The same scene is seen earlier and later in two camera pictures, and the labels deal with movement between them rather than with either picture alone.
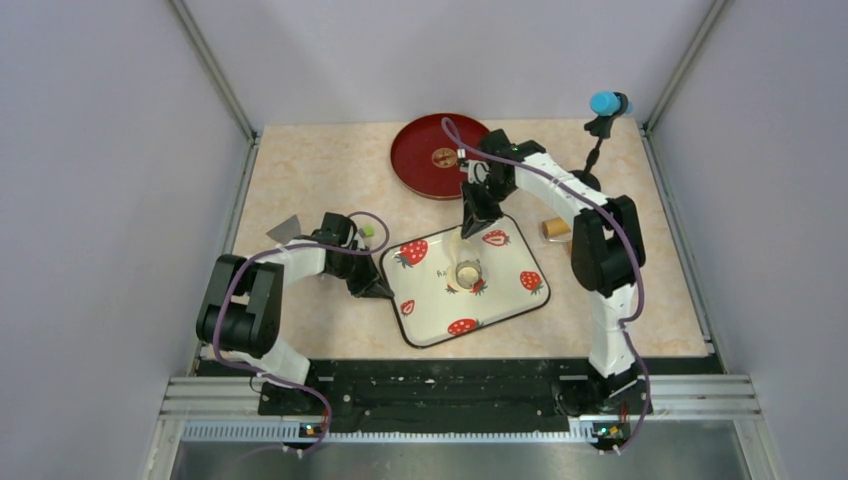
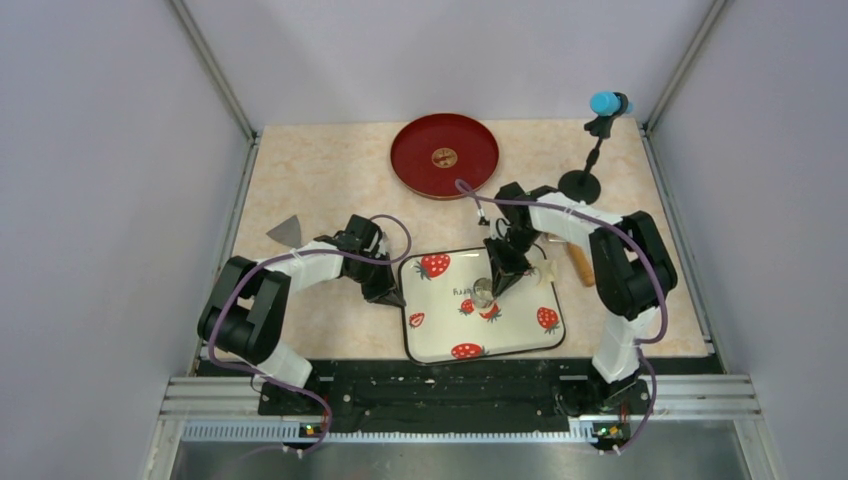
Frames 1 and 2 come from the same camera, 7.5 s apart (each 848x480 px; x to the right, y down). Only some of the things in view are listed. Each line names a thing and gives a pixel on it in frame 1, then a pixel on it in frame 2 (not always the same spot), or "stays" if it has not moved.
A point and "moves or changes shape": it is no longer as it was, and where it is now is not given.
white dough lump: (465, 273) → (483, 305)
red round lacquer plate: (424, 157) stays
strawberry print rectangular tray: (445, 285) moves or changes shape
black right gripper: (474, 220) → (505, 272)
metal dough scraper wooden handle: (286, 230) stays
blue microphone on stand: (606, 104) stays
